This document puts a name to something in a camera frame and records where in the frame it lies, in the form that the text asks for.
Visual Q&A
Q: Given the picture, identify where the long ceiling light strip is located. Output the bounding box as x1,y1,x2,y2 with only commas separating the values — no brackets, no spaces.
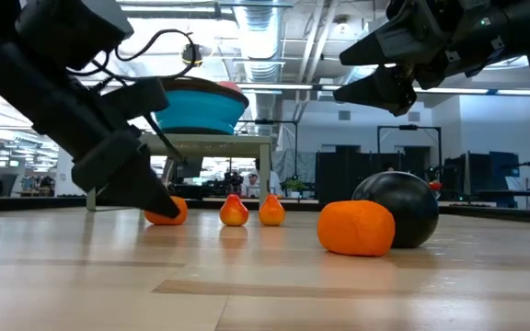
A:
236,82,530,97

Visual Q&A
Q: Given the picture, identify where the orange mandarin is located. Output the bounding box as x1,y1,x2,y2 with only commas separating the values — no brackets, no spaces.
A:
144,195,190,227
317,199,397,257

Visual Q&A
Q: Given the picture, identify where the black room partition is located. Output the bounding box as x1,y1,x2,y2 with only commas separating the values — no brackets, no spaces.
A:
315,145,432,206

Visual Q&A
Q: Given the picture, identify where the dark background monitor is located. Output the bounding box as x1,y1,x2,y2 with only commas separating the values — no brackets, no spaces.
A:
172,155,205,186

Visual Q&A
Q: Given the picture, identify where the black overhead camera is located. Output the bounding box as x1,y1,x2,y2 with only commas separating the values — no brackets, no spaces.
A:
180,43,204,68

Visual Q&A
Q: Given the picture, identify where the small orange-red pear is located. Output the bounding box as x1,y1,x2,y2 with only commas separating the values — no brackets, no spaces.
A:
258,192,287,227
219,193,250,227

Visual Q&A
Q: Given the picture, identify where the silver ribbed ventilation duct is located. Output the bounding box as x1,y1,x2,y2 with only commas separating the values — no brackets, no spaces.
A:
232,0,290,137

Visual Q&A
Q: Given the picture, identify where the pink peach with leaf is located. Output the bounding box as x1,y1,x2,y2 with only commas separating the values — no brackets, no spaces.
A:
217,80,244,95

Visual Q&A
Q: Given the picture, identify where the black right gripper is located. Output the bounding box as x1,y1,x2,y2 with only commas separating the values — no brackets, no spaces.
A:
332,0,530,118

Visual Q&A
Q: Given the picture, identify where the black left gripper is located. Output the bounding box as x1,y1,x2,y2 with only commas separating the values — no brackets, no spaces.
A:
32,86,182,220

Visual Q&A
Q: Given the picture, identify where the blue collapsible strainer bowl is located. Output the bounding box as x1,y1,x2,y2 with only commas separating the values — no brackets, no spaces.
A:
154,75,250,136

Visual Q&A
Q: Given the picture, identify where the pale green metal stand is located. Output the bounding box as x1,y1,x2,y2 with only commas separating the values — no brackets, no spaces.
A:
85,132,273,217

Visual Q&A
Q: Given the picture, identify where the blue black background workstation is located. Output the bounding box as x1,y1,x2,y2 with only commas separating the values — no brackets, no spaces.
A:
443,150,530,209

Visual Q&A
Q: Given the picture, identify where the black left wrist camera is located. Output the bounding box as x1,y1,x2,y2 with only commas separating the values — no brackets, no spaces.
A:
101,76,170,121

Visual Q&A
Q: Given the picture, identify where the black plum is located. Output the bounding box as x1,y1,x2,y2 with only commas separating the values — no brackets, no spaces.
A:
351,170,440,250

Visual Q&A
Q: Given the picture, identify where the round ceiling fixture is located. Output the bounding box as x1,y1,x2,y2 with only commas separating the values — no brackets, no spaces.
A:
331,14,353,36

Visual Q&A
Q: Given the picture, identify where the person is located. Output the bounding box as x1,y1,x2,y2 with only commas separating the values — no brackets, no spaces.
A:
241,170,284,200

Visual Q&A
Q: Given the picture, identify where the black aluminium table frame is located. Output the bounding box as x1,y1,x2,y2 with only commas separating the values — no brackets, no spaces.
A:
0,195,530,226

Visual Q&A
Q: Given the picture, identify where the black background frame stand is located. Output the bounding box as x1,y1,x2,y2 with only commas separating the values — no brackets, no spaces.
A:
376,123,444,176

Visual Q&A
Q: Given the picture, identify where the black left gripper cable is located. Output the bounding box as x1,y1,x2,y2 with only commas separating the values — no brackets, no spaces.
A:
64,29,198,80

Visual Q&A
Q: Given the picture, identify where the green potted plant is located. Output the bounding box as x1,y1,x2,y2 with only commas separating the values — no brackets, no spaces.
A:
281,177,307,200

